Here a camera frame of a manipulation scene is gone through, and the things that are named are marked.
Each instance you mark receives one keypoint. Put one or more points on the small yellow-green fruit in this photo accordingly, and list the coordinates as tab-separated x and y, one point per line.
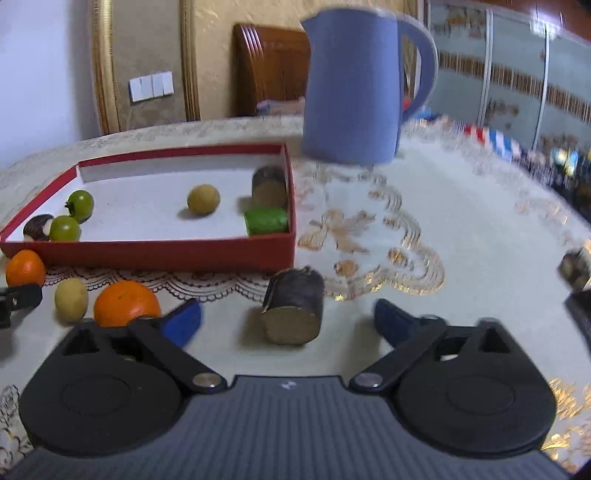
203	199

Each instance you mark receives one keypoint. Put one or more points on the pile of colourful clutter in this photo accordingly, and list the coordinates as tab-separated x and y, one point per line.
558	170

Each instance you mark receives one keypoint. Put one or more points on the orange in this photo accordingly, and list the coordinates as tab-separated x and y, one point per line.
127	302
25	268

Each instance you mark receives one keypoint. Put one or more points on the striped cloth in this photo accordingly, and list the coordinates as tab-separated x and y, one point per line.
494	141

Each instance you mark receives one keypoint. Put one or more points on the small dark sugarcane piece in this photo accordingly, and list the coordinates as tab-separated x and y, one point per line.
576	268

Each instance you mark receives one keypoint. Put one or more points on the blue plastic pitcher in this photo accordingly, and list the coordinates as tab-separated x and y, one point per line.
351	87

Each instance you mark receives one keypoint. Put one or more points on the red cardboard box tray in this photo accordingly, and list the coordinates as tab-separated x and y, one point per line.
152	198

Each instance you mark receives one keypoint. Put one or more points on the crumpled bedding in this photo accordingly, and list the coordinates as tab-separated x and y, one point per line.
281	107

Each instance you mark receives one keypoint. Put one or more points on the black object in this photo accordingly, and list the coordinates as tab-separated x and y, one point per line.
581	318

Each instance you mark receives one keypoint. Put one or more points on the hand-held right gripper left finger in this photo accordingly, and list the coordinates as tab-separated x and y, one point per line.
184	323

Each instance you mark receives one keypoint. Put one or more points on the patterned glass wardrobe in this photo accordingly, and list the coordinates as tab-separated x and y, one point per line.
508	69

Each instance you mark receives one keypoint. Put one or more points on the large yellow-green fruit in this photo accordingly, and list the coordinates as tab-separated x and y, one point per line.
71	299

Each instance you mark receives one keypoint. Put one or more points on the green cucumber piece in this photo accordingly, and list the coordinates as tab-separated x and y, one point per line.
267	221

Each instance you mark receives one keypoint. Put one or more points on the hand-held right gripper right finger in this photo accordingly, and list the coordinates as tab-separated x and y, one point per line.
392	321

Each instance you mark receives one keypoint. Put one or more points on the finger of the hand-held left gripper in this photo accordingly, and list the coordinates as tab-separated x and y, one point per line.
25	295

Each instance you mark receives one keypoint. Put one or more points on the wooden bed headboard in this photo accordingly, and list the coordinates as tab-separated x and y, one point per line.
272	64

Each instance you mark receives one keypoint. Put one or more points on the green tomato with stem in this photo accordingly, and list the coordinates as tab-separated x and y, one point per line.
82	205

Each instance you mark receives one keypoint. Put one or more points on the white wall light switch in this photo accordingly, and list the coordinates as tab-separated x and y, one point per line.
151	86

